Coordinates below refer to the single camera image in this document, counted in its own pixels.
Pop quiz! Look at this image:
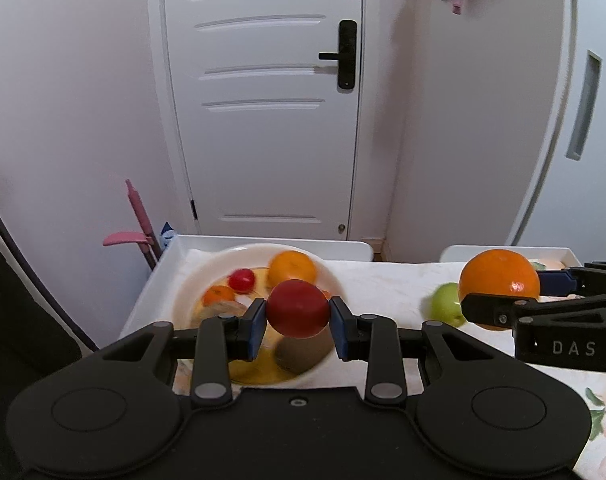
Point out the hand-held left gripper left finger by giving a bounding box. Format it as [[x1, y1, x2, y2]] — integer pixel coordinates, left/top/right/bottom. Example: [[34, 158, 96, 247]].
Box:
[[90, 297, 268, 407]]

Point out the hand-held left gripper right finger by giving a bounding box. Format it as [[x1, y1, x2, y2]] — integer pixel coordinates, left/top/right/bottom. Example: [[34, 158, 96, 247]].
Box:
[[329, 296, 508, 406]]

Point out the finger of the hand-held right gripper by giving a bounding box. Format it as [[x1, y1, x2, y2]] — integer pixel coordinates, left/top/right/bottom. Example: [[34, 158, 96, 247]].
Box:
[[537, 261, 606, 297], [462, 292, 542, 332]]

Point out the large orange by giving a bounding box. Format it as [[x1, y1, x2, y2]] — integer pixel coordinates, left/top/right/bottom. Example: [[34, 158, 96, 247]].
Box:
[[458, 249, 542, 332]]

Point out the red cherry tomato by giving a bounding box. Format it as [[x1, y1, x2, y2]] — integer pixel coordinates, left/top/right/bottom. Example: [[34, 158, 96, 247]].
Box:
[[228, 269, 256, 293], [266, 280, 331, 338]]

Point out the small tangerine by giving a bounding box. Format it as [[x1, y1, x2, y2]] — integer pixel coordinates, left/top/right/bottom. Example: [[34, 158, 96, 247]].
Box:
[[203, 285, 236, 307]]

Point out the medium orange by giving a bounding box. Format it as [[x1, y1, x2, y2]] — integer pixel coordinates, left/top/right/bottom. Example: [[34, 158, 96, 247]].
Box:
[[268, 251, 318, 286]]

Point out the cream plate with duck print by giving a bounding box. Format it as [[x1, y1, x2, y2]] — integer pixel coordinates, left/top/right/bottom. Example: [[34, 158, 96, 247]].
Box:
[[172, 242, 346, 391]]

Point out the green apple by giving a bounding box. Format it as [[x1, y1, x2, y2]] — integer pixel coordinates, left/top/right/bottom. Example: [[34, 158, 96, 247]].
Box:
[[429, 282, 468, 327]]

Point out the white tray table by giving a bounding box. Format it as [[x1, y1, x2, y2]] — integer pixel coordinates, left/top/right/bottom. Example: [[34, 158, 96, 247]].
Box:
[[173, 247, 606, 480]]

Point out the white wardrobe door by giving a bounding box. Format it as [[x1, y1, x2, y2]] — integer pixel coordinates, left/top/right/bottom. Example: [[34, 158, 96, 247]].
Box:
[[508, 0, 606, 266]]

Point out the white rimmed table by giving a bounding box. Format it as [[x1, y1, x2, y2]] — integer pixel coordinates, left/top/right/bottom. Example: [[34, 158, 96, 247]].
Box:
[[120, 234, 584, 351]]

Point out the white panel door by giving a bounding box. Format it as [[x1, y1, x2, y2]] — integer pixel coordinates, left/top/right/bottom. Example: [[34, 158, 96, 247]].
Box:
[[148, 0, 366, 241]]

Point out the black curved pole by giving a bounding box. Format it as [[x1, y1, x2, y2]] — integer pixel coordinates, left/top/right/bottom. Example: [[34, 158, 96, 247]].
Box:
[[0, 185, 98, 352]]

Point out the dark cloth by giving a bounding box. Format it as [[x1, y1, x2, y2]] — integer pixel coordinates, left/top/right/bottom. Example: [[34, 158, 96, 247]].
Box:
[[0, 220, 84, 480]]

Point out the grey recessed handle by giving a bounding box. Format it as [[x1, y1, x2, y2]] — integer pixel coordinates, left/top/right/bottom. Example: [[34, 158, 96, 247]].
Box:
[[567, 50, 602, 161]]

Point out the black door lock handle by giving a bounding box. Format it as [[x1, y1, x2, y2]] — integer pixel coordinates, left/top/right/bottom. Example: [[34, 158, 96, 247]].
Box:
[[319, 20, 358, 91]]

